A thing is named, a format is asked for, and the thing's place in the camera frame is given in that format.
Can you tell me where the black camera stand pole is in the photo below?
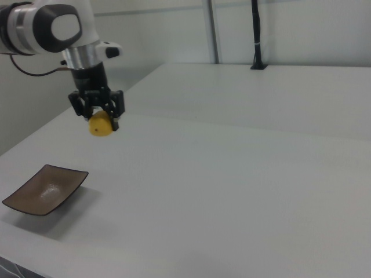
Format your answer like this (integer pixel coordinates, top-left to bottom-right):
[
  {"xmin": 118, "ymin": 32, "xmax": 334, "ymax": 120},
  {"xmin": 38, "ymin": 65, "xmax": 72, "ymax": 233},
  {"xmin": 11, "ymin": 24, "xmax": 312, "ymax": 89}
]
[{"xmin": 250, "ymin": 0, "xmax": 268, "ymax": 71}]

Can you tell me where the yellow potato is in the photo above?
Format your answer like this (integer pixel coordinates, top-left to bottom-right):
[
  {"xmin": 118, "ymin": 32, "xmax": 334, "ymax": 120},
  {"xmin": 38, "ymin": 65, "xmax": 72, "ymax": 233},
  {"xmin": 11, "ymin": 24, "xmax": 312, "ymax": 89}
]
[{"xmin": 88, "ymin": 110, "xmax": 114, "ymax": 138}]

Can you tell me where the brown arm cable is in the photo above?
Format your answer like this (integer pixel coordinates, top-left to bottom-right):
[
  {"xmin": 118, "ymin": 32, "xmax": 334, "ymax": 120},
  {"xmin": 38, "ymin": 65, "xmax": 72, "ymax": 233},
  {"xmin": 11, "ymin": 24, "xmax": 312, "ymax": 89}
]
[{"xmin": 9, "ymin": 53, "xmax": 72, "ymax": 77}]

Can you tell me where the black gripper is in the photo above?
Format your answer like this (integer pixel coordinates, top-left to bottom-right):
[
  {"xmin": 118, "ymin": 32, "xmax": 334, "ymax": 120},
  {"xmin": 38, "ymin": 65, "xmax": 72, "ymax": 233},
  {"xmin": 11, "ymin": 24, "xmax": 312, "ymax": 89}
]
[{"xmin": 68, "ymin": 61, "xmax": 126, "ymax": 131}]

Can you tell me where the brown square ceramic plate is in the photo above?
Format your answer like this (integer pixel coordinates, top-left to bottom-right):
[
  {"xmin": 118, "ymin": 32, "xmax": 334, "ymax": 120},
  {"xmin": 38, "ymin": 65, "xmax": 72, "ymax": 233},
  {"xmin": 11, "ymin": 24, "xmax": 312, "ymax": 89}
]
[{"xmin": 1, "ymin": 164, "xmax": 89, "ymax": 217}]

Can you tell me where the grey metal partition post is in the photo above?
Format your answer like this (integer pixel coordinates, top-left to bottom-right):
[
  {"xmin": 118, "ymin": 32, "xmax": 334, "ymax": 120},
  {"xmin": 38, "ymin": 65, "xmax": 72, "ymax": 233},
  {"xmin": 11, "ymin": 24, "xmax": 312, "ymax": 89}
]
[{"xmin": 206, "ymin": 0, "xmax": 220, "ymax": 64}]

